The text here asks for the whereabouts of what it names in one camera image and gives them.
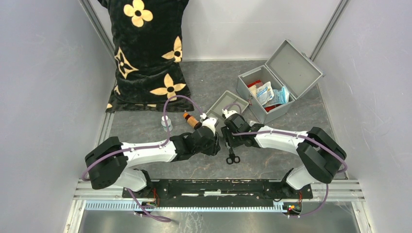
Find amber pill bottle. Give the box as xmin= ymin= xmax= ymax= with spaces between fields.
xmin=183 ymin=112 xmax=202 ymax=130

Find grey plastic divider tray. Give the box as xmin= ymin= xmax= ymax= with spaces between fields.
xmin=206 ymin=90 xmax=249 ymax=123

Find black handled scissors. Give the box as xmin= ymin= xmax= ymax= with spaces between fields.
xmin=226 ymin=146 xmax=240 ymax=165

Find white plastic bottle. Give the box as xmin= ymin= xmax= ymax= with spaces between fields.
xmin=161 ymin=116 xmax=173 ymax=132

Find white wipes packet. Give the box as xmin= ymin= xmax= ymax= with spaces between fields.
xmin=256 ymin=82 xmax=275 ymax=105

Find red first aid pouch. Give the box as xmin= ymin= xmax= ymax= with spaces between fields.
xmin=247 ymin=80 xmax=281 ymax=112

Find silver metal case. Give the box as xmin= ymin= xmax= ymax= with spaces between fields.
xmin=236 ymin=39 xmax=325 ymax=124

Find blue gauze packet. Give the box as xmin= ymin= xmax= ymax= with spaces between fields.
xmin=265 ymin=86 xmax=290 ymax=107

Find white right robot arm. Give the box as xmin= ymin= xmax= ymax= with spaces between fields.
xmin=222 ymin=110 xmax=348 ymax=198

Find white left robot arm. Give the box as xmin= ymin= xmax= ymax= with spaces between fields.
xmin=82 ymin=126 xmax=220 ymax=198

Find black floral velvet cloth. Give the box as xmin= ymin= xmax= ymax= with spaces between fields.
xmin=100 ymin=0 xmax=194 ymax=113

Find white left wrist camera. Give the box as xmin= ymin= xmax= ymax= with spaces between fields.
xmin=200 ymin=113 xmax=218 ymax=134

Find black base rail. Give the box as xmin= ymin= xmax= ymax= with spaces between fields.
xmin=134 ymin=179 xmax=313 ymax=207

